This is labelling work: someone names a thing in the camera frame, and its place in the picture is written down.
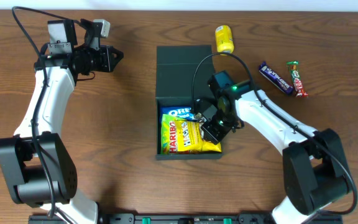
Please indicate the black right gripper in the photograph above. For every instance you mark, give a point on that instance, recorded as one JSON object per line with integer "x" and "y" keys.
{"x": 213, "y": 131}

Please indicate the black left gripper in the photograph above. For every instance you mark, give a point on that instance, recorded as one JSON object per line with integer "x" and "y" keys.
{"x": 105, "y": 58}

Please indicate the blue Oreo cookie pack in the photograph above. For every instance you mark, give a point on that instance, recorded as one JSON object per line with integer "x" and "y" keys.
{"x": 179, "y": 112}

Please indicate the yellow sunflower seed bag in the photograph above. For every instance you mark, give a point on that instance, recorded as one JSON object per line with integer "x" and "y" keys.
{"x": 190, "y": 140}

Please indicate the green Haribo gummy bag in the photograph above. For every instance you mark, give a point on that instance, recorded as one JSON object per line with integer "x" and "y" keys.
{"x": 169, "y": 134}

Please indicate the black gift box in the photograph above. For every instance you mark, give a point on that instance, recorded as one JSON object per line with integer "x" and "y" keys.
{"x": 177, "y": 67}

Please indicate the dark blue Dairy Milk bar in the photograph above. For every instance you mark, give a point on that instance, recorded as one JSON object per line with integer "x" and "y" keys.
{"x": 276, "y": 79}

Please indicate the yellow can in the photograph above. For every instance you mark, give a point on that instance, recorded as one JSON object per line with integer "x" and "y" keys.
{"x": 224, "y": 40}

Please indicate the red green KitKat bar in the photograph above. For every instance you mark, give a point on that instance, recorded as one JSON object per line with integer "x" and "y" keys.
{"x": 293, "y": 67}

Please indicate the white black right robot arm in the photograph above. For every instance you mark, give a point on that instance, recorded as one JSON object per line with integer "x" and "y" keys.
{"x": 315, "y": 169}

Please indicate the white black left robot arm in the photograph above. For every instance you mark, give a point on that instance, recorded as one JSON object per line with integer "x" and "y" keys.
{"x": 36, "y": 165}

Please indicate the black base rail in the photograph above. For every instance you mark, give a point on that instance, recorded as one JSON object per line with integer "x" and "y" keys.
{"x": 128, "y": 218}

